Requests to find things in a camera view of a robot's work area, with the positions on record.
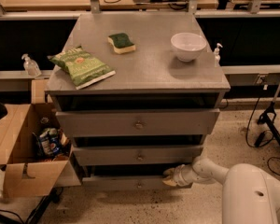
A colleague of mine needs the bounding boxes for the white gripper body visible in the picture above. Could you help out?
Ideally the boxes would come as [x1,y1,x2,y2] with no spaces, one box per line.
[173,164,195,187]

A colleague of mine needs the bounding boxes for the grey bottom drawer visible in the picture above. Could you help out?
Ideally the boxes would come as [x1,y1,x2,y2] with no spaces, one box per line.
[81,163,194,192]

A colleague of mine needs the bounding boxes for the grey drawer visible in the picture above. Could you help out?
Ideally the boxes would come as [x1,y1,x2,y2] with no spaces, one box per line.
[73,145,203,166]
[81,163,194,192]
[56,109,219,137]

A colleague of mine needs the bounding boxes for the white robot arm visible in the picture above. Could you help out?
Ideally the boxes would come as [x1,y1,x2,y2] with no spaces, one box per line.
[162,156,280,224]

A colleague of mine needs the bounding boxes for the grey middle drawer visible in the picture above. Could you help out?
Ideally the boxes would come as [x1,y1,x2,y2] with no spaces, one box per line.
[73,145,203,166]

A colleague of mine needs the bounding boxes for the grey top drawer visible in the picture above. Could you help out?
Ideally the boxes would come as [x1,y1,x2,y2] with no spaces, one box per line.
[56,109,219,137]

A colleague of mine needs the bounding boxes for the grey drawer cabinet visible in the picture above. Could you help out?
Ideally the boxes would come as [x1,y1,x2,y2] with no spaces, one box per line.
[45,12,231,189]

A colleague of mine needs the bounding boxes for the open cardboard box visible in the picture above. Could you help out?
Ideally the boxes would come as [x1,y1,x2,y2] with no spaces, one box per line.
[0,78,82,199]

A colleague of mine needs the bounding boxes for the black tripod stand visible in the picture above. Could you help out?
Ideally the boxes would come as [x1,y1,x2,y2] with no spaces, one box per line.
[258,81,280,146]

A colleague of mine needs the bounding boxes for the snack packets in box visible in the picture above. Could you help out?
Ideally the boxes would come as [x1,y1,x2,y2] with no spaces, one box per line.
[34,128,70,158]

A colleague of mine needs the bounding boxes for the white bowl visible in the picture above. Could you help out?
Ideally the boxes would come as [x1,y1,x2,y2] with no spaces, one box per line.
[171,33,207,62]

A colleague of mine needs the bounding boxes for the white pump bottle right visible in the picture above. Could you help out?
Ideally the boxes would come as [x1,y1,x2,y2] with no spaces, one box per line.
[214,43,223,63]

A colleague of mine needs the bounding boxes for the green chip bag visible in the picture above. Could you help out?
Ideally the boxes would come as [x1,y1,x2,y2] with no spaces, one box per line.
[49,46,116,90]

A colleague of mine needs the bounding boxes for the green yellow sponge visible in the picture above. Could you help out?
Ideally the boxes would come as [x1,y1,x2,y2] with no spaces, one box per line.
[108,33,135,54]

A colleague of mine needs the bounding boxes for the clear sanitizer bottle left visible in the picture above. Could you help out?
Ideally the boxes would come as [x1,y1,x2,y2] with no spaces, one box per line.
[21,53,42,77]

